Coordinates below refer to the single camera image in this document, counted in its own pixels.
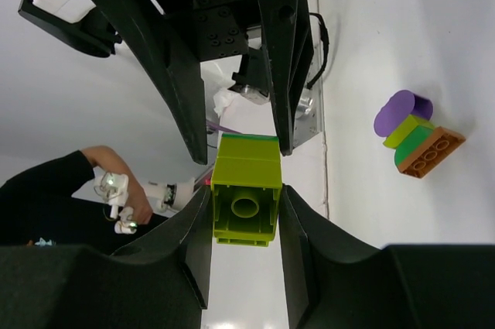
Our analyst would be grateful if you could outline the purple rounded lego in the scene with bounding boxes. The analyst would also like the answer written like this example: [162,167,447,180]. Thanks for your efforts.
[374,90,434,137]

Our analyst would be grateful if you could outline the lime green square lego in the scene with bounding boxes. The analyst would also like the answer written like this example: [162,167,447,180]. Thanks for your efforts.
[210,136,282,247]

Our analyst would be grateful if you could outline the dark green lego plate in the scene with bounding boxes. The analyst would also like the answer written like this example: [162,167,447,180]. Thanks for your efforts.
[222,132,278,141]

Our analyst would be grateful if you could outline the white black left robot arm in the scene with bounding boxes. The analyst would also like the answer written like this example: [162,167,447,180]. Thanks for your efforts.
[19,0,314,164]

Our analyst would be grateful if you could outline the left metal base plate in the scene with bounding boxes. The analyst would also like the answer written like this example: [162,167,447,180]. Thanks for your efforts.
[293,86,323,149]

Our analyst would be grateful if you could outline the operator hand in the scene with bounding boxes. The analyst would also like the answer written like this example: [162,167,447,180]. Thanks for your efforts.
[81,146,153,225]

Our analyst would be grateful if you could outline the orange brown lego plate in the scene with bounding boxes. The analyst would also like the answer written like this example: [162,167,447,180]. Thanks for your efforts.
[394,126,466,179]

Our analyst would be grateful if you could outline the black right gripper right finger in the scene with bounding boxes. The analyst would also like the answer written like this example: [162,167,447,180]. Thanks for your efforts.
[279,186,494,328]

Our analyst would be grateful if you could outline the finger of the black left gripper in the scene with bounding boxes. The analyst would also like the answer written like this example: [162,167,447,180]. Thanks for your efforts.
[258,0,314,156]
[91,0,208,165]

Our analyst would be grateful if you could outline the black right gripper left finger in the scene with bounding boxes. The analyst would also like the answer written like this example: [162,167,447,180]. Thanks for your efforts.
[1,187,212,328]

